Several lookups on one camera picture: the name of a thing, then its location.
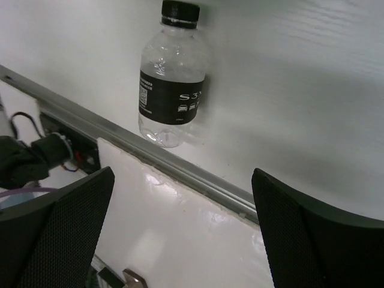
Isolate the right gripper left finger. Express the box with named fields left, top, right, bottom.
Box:
left=1, top=167, right=115, bottom=287

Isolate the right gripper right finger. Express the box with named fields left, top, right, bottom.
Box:
left=251, top=169, right=383, bottom=287

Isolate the short bottle black label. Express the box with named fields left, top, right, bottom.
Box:
left=138, top=1, right=208, bottom=148

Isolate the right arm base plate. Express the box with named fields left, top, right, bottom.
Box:
left=10, top=111, right=101, bottom=176

